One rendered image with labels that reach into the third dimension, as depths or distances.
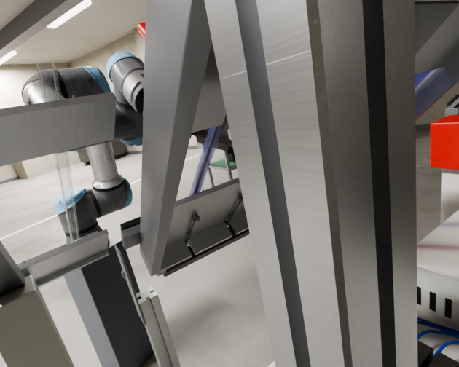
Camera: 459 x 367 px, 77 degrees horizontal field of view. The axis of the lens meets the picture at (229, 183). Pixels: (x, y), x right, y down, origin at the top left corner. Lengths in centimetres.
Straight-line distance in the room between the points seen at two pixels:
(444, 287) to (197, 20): 50
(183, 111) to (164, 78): 3
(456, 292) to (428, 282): 4
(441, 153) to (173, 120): 107
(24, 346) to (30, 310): 5
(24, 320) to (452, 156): 119
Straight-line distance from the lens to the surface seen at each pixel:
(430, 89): 84
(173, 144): 27
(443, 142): 121
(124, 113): 68
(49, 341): 51
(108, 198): 117
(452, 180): 128
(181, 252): 66
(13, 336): 49
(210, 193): 51
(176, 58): 22
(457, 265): 70
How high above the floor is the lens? 100
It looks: 17 degrees down
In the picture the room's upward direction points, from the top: 12 degrees counter-clockwise
